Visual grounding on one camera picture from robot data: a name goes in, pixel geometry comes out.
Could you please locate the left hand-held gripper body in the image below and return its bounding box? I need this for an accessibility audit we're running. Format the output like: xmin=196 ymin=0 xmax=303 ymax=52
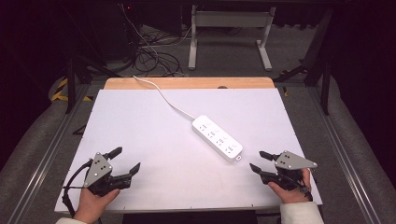
xmin=82 ymin=151 xmax=134 ymax=198

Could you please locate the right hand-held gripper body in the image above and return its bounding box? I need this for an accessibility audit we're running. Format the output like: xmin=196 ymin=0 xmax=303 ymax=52
xmin=260 ymin=150 xmax=318 ymax=191

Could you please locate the white power strip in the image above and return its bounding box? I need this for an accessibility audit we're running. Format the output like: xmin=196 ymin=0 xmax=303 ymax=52
xmin=191 ymin=114 xmax=244 ymax=163

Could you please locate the person's right hand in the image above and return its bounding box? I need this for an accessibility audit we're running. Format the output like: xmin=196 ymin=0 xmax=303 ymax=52
xmin=267 ymin=168 xmax=313 ymax=205

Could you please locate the person's left hand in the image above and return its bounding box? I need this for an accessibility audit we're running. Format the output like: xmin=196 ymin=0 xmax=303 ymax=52
xmin=72 ymin=188 xmax=121 ymax=224

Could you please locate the white paper sheet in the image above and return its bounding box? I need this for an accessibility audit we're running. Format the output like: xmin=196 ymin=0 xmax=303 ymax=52
xmin=54 ymin=88 xmax=323 ymax=215

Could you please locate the person's right sleeve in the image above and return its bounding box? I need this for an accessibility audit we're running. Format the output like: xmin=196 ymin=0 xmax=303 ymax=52
xmin=279 ymin=201 xmax=325 ymax=224

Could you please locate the person's sleeve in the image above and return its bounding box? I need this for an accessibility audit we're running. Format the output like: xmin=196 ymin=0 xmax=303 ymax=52
xmin=55 ymin=217 xmax=88 ymax=224
xmin=279 ymin=201 xmax=325 ymax=224

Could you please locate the person's left sleeve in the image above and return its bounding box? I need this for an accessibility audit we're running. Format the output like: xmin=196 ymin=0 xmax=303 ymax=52
xmin=55 ymin=217 xmax=88 ymax=224

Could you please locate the yellow black hazard tape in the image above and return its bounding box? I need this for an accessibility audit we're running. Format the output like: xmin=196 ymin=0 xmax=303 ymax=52
xmin=50 ymin=77 xmax=94 ymax=103

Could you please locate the black metal stand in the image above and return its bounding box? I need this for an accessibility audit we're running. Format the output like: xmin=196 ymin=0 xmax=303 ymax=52
xmin=64 ymin=54 xmax=123 ymax=115
xmin=273 ymin=8 xmax=334 ymax=117

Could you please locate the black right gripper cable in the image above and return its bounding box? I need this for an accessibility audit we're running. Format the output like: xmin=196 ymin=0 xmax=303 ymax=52
xmin=297 ymin=175 xmax=314 ymax=202

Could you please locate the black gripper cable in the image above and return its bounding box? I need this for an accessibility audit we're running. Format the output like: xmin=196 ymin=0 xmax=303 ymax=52
xmin=61 ymin=159 xmax=94 ymax=218
xmin=297 ymin=175 xmax=314 ymax=202

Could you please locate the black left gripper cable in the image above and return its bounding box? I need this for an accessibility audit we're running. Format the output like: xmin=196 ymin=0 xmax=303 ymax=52
xmin=61 ymin=159 xmax=94 ymax=218

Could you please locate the aluminium floor rail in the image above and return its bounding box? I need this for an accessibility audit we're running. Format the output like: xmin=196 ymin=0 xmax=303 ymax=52
xmin=7 ymin=84 xmax=92 ymax=224
xmin=306 ymin=85 xmax=382 ymax=224

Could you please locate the white power strip cable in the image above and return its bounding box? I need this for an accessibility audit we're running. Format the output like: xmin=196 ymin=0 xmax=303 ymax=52
xmin=133 ymin=75 xmax=196 ymax=121

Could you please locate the tangle of black floor cables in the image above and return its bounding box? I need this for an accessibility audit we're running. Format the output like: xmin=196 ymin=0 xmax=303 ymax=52
xmin=133 ymin=26 xmax=185 ymax=77

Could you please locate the thin white floor cable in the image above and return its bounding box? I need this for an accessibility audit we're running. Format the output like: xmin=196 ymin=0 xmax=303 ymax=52
xmin=119 ymin=3 xmax=193 ymax=77

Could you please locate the white metal desk frame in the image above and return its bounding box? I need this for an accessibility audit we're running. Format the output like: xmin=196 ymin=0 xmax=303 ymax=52
xmin=188 ymin=4 xmax=277 ymax=72

